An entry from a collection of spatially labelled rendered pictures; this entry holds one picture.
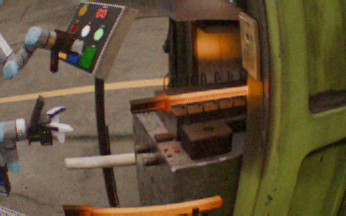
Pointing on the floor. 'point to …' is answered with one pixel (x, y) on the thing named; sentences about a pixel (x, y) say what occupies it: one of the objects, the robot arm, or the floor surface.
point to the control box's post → (103, 138)
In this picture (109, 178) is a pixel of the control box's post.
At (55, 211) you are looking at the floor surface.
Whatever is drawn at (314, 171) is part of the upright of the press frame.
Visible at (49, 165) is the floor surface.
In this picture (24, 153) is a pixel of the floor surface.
